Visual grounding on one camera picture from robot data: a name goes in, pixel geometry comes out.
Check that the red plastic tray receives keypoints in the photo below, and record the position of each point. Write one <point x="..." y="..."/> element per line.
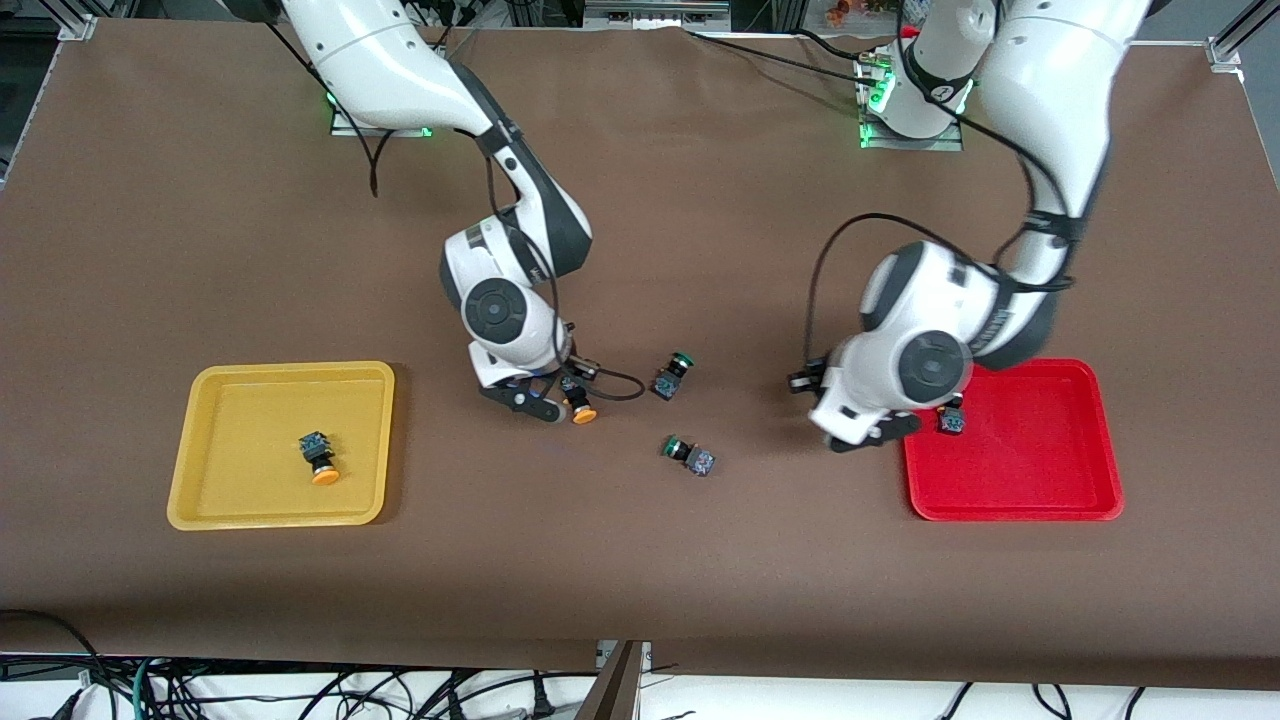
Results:
<point x="1040" y="460"/>

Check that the red push button switch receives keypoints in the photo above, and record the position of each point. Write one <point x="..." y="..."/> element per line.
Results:
<point x="951" y="424"/>

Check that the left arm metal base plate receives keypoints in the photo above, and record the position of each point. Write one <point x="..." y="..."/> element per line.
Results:
<point x="915" y="145"/>

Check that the green push button switch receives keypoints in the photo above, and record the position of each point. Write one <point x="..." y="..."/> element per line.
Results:
<point x="670" y="378"/>
<point x="690" y="456"/>

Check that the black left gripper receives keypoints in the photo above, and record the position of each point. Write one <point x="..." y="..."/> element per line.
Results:
<point x="951" y="411"/>

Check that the aluminium corner bracket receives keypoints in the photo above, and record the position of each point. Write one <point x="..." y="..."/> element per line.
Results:
<point x="1222" y="52"/>
<point x="78" y="28"/>

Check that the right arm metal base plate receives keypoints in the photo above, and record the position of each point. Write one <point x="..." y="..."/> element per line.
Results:
<point x="345" y="125"/>

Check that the yellow plastic tray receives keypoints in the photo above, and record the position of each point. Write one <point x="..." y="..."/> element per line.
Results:
<point x="250" y="450"/>

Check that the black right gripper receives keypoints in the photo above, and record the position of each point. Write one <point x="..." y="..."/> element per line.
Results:
<point x="566" y="382"/>

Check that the brown table cover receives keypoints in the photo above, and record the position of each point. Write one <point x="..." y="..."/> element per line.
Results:
<point x="640" y="560"/>

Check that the yellow push button switch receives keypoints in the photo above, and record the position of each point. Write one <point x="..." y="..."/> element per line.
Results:
<point x="322" y="462"/>
<point x="585" y="413"/>

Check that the dark table leg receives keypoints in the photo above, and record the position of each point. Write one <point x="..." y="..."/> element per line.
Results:
<point x="612" y="690"/>

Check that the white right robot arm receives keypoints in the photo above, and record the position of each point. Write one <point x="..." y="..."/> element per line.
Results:
<point x="400" y="70"/>

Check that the small orange object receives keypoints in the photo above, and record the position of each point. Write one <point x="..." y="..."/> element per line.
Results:
<point x="850" y="10"/>

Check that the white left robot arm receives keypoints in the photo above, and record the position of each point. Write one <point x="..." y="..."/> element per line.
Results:
<point x="1060" y="90"/>

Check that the black power plug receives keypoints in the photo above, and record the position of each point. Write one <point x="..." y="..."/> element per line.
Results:
<point x="540" y="700"/>

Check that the aluminium frame profile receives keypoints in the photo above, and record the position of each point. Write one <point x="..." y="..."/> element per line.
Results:
<point x="655" y="12"/>

